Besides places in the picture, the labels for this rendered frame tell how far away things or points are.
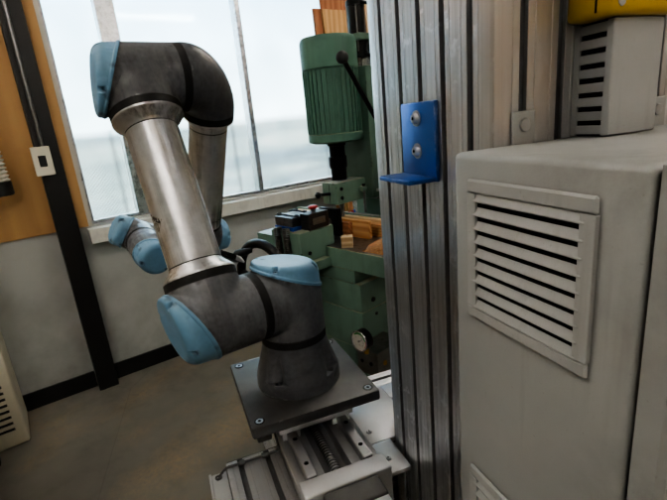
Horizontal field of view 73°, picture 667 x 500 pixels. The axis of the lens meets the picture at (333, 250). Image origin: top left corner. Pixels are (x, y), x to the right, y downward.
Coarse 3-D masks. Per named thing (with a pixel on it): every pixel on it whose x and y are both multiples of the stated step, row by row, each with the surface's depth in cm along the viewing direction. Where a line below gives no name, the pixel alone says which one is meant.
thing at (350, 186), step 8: (328, 184) 147; (336, 184) 144; (344, 184) 147; (352, 184) 149; (360, 184) 152; (336, 192) 145; (344, 192) 147; (352, 192) 150; (360, 192) 152; (328, 200) 149; (336, 200) 146; (344, 200) 148; (352, 200) 150
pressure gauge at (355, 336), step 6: (360, 330) 127; (366, 330) 128; (354, 336) 129; (360, 336) 127; (366, 336) 126; (354, 342) 130; (360, 342) 128; (366, 342) 126; (372, 342) 127; (360, 348) 128; (366, 348) 126
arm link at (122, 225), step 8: (120, 216) 104; (128, 216) 106; (112, 224) 106; (120, 224) 103; (128, 224) 104; (136, 224) 105; (144, 224) 106; (152, 224) 109; (112, 232) 104; (120, 232) 102; (128, 232) 103; (112, 240) 103; (120, 240) 103
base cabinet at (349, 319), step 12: (324, 312) 147; (336, 312) 142; (348, 312) 138; (360, 312) 134; (372, 312) 137; (384, 312) 141; (336, 324) 144; (348, 324) 139; (360, 324) 135; (372, 324) 137; (384, 324) 142; (336, 336) 145; (348, 336) 141; (372, 336) 138; (348, 348) 142
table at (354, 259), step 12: (336, 240) 143; (360, 240) 140; (372, 240) 139; (336, 252) 135; (348, 252) 131; (360, 252) 128; (324, 264) 136; (336, 264) 136; (348, 264) 132; (360, 264) 128; (372, 264) 125; (384, 276) 123
